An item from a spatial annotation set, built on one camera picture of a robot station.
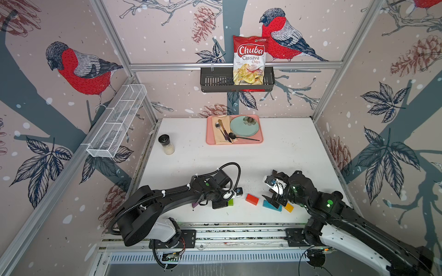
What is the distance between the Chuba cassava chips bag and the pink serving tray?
1.13 ft

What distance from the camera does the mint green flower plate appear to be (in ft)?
3.70

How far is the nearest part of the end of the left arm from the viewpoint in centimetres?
63

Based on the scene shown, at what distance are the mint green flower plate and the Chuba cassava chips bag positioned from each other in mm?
341

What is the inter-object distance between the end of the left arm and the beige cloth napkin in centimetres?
37

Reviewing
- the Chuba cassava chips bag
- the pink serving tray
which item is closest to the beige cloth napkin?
the pink serving tray

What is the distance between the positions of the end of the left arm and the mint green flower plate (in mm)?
440

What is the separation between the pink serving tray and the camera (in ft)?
3.61

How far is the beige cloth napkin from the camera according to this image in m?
1.10

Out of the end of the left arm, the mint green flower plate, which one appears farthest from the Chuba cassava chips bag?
the end of the left arm

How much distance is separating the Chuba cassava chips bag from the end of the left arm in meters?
0.50

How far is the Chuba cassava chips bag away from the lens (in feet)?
2.79

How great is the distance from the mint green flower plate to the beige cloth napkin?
1.3 inches

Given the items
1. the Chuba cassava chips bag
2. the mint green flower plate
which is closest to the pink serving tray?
the mint green flower plate
